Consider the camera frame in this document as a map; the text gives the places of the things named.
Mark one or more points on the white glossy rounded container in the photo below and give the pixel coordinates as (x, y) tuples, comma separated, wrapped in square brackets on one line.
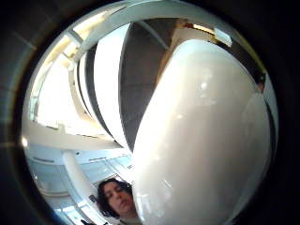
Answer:
[(200, 134)]

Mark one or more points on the the person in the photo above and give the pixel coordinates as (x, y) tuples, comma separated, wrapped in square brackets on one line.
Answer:
[(118, 200)]

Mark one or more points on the white round building column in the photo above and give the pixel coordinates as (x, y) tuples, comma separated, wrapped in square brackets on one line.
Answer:
[(78, 178)]

